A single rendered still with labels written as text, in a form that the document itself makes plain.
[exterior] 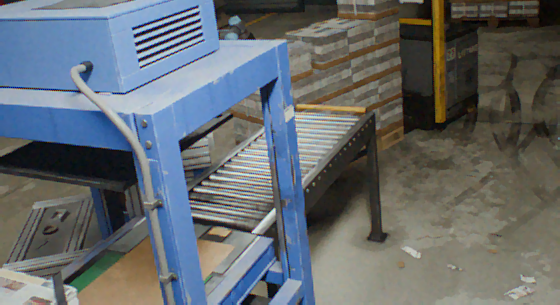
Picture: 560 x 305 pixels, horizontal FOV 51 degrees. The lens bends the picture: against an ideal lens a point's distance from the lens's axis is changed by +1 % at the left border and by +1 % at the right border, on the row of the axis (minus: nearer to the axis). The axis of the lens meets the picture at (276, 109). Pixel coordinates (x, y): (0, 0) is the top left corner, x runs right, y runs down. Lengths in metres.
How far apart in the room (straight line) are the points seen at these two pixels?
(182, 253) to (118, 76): 0.46
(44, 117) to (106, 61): 0.21
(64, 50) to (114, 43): 0.17
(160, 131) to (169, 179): 0.12
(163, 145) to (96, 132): 0.18
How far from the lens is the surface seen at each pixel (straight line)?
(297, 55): 3.90
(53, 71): 1.65
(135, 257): 2.26
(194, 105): 1.43
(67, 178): 1.70
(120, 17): 1.49
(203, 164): 3.37
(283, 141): 1.88
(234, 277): 2.04
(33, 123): 1.59
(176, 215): 1.42
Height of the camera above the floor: 1.94
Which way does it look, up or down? 19 degrees down
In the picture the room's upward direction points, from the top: 7 degrees counter-clockwise
